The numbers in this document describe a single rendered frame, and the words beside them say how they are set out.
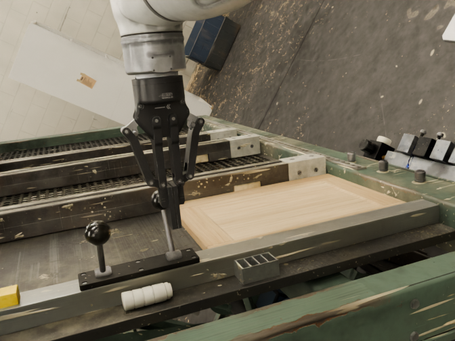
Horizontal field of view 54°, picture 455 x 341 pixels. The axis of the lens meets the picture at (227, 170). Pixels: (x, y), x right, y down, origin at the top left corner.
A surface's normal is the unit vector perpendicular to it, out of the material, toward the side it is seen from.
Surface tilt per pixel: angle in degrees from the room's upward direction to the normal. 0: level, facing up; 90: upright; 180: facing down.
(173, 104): 90
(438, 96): 0
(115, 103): 90
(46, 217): 90
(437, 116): 0
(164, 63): 90
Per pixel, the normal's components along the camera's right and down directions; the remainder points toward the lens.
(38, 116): 0.29, 0.33
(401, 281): -0.08, -0.97
